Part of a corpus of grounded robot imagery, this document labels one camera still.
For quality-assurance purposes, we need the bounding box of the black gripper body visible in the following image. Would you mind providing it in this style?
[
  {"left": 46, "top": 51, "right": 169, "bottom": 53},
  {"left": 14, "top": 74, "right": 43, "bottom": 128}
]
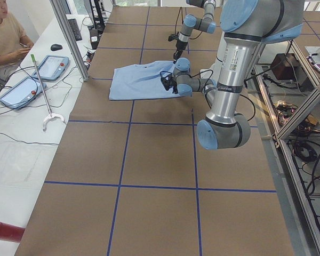
[
  {"left": 170, "top": 78, "right": 177, "bottom": 89},
  {"left": 175, "top": 39, "right": 187, "bottom": 52}
]

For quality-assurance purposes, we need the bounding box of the light blue t-shirt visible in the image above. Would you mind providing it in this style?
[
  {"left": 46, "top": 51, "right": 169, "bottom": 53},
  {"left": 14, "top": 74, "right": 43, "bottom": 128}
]
[{"left": 109, "top": 61, "right": 193, "bottom": 100}]

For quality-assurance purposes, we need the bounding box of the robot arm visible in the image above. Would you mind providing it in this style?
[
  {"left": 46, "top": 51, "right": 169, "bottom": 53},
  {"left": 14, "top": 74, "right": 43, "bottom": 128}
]
[
  {"left": 168, "top": 0, "right": 226, "bottom": 63},
  {"left": 161, "top": 1, "right": 304, "bottom": 150}
]

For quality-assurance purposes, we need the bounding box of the black power adapter with label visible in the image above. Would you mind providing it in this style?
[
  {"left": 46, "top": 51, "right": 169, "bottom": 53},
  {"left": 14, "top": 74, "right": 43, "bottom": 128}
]
[{"left": 89, "top": 28, "right": 100, "bottom": 50}]

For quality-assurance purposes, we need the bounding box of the black keyboard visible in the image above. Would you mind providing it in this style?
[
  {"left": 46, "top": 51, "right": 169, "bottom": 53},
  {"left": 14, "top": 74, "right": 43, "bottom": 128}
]
[{"left": 68, "top": 18, "right": 82, "bottom": 41}]

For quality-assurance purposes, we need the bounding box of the upper blue teach pendant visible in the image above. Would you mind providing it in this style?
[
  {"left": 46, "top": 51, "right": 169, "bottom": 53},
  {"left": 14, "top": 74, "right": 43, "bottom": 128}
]
[{"left": 37, "top": 55, "right": 69, "bottom": 81}]

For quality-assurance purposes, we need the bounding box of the blue teach pendant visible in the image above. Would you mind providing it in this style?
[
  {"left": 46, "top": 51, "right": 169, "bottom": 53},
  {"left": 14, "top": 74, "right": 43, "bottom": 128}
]
[
  {"left": 0, "top": 77, "right": 46, "bottom": 109},
  {"left": 37, "top": 55, "right": 69, "bottom": 81}
]

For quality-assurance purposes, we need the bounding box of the black computer mouse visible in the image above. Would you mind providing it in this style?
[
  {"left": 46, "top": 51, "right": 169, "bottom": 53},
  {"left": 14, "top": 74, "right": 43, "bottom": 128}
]
[{"left": 50, "top": 44, "right": 63, "bottom": 51}]

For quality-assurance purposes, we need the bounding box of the metal reacher grabber stick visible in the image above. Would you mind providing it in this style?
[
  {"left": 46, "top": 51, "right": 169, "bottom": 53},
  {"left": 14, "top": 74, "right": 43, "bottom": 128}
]
[{"left": 31, "top": 54, "right": 66, "bottom": 132}]

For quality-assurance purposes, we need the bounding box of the lower blue teach pendant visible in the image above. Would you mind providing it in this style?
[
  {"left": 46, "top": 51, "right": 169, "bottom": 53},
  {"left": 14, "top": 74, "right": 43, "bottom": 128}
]
[{"left": 0, "top": 77, "right": 46, "bottom": 109}]

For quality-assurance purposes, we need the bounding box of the seated person in beige shirt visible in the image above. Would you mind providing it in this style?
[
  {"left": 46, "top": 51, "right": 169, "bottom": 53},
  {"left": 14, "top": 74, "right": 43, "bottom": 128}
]
[{"left": 0, "top": 1, "right": 34, "bottom": 82}]

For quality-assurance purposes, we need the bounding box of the red cylinder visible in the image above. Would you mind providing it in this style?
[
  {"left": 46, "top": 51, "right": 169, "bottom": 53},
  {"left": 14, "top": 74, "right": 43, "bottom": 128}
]
[{"left": 0, "top": 222, "right": 25, "bottom": 243}]

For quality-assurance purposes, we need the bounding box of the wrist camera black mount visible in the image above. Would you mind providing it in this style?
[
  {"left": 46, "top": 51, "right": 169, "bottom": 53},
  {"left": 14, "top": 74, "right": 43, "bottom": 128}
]
[
  {"left": 168, "top": 34, "right": 178, "bottom": 42},
  {"left": 160, "top": 71, "right": 172, "bottom": 91}
]

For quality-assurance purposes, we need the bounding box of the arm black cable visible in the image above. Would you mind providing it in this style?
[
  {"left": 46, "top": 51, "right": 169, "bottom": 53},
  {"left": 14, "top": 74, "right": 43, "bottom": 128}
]
[
  {"left": 188, "top": 69, "right": 257, "bottom": 119},
  {"left": 174, "top": 6, "right": 203, "bottom": 41}
]

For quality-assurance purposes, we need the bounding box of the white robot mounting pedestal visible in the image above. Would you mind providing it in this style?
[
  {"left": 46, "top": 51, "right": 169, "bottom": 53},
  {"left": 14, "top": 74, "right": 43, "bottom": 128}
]
[{"left": 200, "top": 33, "right": 228, "bottom": 82}]

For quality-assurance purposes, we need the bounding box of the brown box on frame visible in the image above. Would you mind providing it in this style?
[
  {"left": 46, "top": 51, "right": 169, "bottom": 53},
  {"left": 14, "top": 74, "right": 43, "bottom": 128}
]
[{"left": 270, "top": 53, "right": 299, "bottom": 80}]

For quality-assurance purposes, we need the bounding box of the aluminium frame rail structure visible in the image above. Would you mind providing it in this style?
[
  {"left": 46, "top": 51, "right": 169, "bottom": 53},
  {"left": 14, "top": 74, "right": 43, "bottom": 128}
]
[{"left": 245, "top": 10, "right": 320, "bottom": 256}]

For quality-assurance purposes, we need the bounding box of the aluminium frame post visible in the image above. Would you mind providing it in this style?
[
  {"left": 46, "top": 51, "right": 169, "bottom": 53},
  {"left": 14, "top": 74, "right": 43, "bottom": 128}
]
[{"left": 50, "top": 0, "right": 89, "bottom": 82}]

